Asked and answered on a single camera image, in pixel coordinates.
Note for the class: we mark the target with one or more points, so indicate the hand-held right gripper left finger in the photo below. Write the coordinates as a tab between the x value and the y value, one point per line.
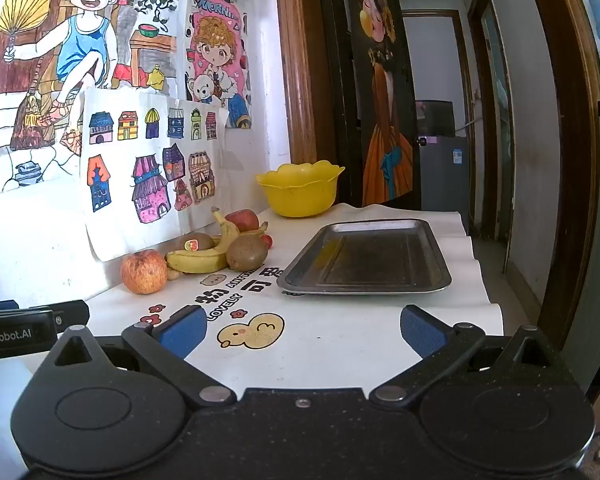
182	332

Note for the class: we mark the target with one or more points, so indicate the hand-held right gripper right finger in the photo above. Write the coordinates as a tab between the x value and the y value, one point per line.
425	332

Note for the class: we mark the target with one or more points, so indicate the yellow banana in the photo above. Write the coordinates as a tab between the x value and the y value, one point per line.
197	262
228	232

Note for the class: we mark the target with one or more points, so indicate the wrinkled orange-red apple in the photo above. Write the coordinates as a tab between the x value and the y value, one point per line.
143	271

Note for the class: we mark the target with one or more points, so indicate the kiwi with sticker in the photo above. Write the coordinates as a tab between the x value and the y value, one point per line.
195	244

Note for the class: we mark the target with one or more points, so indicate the metal tray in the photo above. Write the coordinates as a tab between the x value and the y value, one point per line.
365	260

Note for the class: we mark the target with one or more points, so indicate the plain brown kiwi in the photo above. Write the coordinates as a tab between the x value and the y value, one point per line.
246	252

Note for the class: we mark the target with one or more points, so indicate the cherry tomato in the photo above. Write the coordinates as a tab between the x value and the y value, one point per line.
266	241

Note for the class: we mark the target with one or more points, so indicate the smooth red apple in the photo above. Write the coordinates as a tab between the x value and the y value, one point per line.
242	219

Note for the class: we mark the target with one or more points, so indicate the yellow scalloped plastic bowl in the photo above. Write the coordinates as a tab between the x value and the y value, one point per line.
297	195

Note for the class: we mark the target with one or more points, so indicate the white printed tablecloth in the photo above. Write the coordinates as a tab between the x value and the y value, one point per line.
330	320

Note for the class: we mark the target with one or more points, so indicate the coloured houses drawing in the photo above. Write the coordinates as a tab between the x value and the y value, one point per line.
130	200

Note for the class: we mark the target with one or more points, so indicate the grey refrigerator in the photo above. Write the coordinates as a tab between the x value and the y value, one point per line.
445	175

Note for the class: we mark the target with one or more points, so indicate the lady in orange dress poster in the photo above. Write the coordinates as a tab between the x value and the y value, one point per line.
385	110

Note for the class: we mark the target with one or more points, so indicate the girl with teddy bear poster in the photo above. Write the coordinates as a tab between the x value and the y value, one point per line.
215	60

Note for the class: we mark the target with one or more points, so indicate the boy with fan poster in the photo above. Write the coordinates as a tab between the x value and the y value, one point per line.
80	35

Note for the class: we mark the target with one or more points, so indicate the brown hallway door frame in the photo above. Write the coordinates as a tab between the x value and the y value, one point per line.
570	160

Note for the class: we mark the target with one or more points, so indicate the wooden door frame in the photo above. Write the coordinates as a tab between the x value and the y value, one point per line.
297	60

